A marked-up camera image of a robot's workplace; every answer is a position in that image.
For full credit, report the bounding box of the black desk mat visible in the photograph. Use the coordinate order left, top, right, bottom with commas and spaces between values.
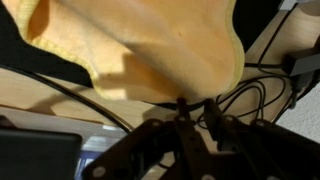
0, 0, 284, 88

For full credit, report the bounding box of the thick black cable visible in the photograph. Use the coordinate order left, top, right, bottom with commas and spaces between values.
0, 64, 134, 133

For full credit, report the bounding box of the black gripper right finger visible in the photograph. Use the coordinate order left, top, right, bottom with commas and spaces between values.
203, 98, 320, 180

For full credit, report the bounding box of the orange towel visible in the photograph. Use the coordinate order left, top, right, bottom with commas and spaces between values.
3, 0, 246, 104

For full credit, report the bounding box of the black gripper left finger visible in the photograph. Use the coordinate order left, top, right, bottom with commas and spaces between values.
81, 97, 214, 180

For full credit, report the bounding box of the black cable bundle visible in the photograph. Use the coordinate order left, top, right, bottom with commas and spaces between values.
196, 6, 320, 129

